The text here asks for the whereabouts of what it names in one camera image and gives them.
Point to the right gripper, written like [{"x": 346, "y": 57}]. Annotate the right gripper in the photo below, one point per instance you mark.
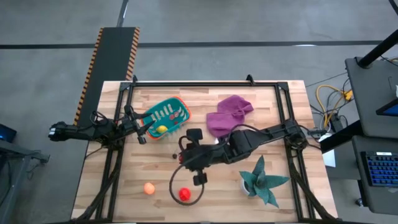
[{"x": 202, "y": 155}]

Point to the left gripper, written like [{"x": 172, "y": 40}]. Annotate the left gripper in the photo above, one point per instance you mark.
[{"x": 130, "y": 126}]

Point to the yellow lemon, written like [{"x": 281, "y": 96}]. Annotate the yellow lemon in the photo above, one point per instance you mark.
[{"x": 161, "y": 129}]

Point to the round red fruit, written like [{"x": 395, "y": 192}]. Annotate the round red fruit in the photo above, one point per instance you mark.
[{"x": 184, "y": 194}]

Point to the teal basket with orange rim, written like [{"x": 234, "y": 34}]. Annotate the teal basket with orange rim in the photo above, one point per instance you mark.
[{"x": 180, "y": 107}]

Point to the orange peach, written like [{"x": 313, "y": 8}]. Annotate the orange peach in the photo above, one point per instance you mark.
[{"x": 149, "y": 188}]

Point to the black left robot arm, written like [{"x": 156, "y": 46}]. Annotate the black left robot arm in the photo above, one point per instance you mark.
[{"x": 81, "y": 132}]

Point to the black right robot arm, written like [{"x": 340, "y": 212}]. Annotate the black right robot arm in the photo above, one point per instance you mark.
[{"x": 248, "y": 140}]

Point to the white cloth tag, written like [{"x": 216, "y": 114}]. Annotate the white cloth tag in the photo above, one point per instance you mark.
[{"x": 216, "y": 141}]

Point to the purple cloth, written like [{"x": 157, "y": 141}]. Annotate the purple cloth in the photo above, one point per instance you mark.
[{"x": 230, "y": 115}]

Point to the white plant pot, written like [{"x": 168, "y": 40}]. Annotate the white plant pot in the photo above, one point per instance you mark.
[{"x": 244, "y": 188}]

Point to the black hazard-striped floor mat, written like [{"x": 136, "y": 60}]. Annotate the black hazard-striped floor mat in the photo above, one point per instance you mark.
[{"x": 112, "y": 56}]

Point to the teal artificial plant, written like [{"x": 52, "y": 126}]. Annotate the teal artificial plant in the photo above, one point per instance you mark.
[{"x": 261, "y": 183}]

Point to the grey metal stand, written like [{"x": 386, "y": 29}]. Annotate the grey metal stand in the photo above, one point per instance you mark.
[{"x": 18, "y": 152}]

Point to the dark blue glowing device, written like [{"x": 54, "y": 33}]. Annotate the dark blue glowing device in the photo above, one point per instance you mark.
[{"x": 6, "y": 133}]

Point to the white paper sheet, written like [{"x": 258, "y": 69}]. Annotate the white paper sheet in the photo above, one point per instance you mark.
[{"x": 329, "y": 158}]

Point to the black power strip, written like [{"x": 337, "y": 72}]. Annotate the black power strip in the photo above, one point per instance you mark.
[{"x": 335, "y": 122}]

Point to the black cart bar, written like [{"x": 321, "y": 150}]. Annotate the black cart bar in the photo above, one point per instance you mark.
[{"x": 342, "y": 137}]

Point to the black caster wheel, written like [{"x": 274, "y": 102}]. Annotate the black caster wheel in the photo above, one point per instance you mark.
[{"x": 359, "y": 202}]

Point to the grey keyboard shelf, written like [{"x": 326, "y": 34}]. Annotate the grey keyboard shelf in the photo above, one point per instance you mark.
[{"x": 376, "y": 199}]

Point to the grey cart top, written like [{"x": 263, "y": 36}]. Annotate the grey cart top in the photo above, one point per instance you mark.
[{"x": 370, "y": 93}]

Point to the backlit black keyboard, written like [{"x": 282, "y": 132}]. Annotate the backlit black keyboard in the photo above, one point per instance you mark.
[{"x": 382, "y": 169}]

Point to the blue screen device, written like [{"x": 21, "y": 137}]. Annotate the blue screen device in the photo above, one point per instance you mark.
[{"x": 390, "y": 109}]

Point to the black diagonal pole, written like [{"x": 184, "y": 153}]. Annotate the black diagonal pole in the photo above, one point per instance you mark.
[{"x": 377, "y": 49}]

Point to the black frame clamp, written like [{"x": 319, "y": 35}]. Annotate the black frame clamp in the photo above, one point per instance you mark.
[
  {"x": 249, "y": 79},
  {"x": 134, "y": 79}
]

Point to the black aluminium frame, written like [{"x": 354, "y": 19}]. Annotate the black aluminium frame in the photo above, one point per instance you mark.
[{"x": 202, "y": 84}]

